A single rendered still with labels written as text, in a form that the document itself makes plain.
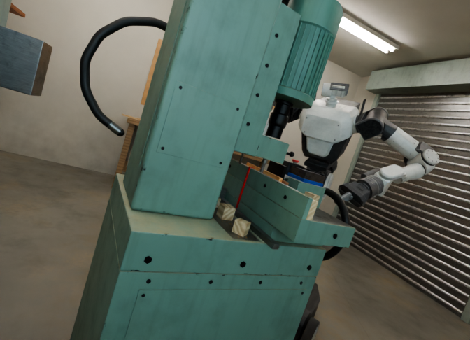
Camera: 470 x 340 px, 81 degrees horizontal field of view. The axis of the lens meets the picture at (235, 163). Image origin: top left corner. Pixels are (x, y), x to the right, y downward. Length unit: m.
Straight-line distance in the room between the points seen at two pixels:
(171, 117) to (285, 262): 0.49
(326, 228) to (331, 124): 0.78
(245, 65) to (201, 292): 0.56
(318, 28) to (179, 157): 0.55
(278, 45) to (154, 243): 0.60
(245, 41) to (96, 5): 3.59
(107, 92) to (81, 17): 0.90
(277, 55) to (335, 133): 0.72
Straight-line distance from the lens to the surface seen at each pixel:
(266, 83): 0.81
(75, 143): 4.16
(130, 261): 0.63
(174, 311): 0.73
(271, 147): 0.88
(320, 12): 0.93
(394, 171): 1.35
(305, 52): 0.89
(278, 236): 0.79
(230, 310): 0.80
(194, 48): 0.68
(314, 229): 0.74
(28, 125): 4.26
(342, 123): 1.44
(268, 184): 0.81
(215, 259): 0.69
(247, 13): 0.76
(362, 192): 1.22
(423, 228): 4.02
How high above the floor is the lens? 1.04
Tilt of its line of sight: 6 degrees down
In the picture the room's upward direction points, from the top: 18 degrees clockwise
